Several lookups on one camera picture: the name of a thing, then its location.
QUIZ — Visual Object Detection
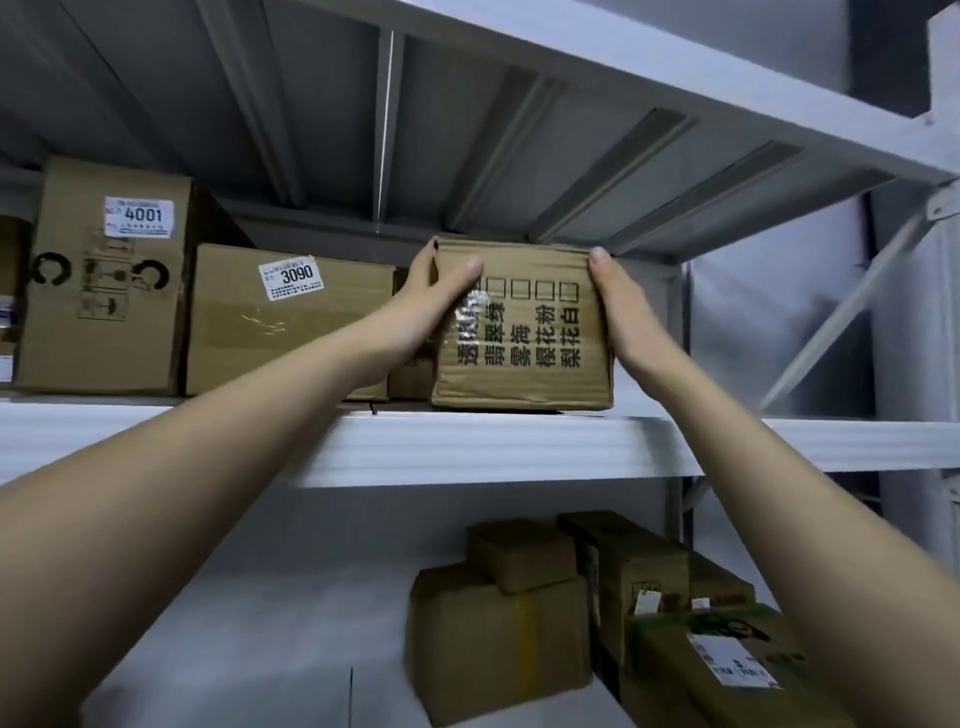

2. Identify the person's left hand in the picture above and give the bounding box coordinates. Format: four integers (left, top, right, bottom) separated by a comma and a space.
372, 237, 486, 363

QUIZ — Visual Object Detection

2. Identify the person's right hand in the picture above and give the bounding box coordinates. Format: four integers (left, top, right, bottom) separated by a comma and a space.
587, 246, 688, 392

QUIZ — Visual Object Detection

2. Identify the cardboard box with black print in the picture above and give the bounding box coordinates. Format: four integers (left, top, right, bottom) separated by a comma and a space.
430, 236, 617, 413

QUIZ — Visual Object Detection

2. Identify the person's left forearm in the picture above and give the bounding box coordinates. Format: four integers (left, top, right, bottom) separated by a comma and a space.
0, 318, 421, 728

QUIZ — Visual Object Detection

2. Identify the person's right forearm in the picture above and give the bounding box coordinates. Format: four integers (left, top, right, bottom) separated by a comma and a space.
637, 369, 960, 728

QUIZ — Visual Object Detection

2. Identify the small plain cardboard box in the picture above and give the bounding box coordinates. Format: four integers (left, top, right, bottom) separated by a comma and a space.
387, 266, 441, 401

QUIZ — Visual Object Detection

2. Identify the white metal shelving rack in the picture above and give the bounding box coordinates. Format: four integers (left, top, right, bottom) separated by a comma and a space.
0, 0, 960, 728

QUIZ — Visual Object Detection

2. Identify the wide cardboard box white label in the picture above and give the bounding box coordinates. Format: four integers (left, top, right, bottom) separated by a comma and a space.
185, 243, 399, 403

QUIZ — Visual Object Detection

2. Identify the small taped cardboard box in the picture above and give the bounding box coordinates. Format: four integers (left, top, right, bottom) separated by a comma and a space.
465, 518, 579, 597

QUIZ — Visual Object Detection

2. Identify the tall narrow cardboard box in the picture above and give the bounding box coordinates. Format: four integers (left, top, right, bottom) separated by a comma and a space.
555, 510, 692, 672

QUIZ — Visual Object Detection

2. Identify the low flat cardboard box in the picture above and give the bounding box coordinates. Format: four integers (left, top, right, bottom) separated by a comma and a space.
687, 551, 758, 613

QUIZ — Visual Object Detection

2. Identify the tall cardboard box white label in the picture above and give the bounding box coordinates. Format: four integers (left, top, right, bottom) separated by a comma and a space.
13, 155, 258, 397

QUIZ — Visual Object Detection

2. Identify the large crumpled cardboard box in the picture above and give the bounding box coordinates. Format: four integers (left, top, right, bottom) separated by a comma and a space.
404, 562, 595, 728

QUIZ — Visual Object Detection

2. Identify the green printed cardboard box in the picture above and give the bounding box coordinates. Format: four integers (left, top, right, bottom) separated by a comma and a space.
621, 603, 830, 728

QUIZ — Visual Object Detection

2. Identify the cardboard box with coloured labels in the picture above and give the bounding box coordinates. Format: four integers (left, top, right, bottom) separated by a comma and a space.
0, 213, 36, 388

